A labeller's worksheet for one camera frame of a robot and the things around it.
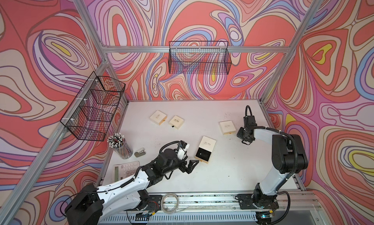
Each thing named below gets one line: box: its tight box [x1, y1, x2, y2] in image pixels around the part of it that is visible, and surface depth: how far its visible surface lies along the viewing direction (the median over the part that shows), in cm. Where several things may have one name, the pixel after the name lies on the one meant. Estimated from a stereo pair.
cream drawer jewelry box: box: [218, 120, 237, 135], surface depth 103 cm
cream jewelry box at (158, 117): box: [149, 110, 168, 126], surface depth 108 cm
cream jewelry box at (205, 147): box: [194, 135, 217, 164], surface depth 92 cm
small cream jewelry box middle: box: [168, 115, 185, 130], surface depth 105 cm
